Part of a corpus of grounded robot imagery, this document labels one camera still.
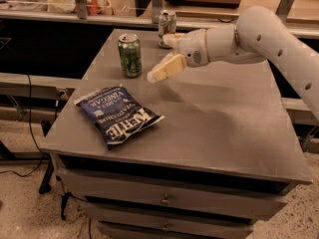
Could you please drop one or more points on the green soda can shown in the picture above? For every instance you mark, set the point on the green soda can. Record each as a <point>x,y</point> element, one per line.
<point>130,55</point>

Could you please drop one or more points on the white soda can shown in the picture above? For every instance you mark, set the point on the white soda can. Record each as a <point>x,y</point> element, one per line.
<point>167,25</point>

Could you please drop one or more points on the grey drawer cabinet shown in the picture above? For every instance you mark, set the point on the grey drawer cabinet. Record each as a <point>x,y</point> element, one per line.
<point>222,157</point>

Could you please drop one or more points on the metal frame post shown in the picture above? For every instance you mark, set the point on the metal frame post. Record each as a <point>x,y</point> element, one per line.
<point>81,9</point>

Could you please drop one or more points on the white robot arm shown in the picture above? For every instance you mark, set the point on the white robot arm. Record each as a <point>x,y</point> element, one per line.
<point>258,34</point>

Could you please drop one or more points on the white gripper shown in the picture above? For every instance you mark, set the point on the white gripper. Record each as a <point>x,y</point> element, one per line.
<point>193,49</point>

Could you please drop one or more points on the blue Kettle chips bag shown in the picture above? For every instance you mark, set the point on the blue Kettle chips bag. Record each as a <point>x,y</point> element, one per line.
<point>116,114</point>

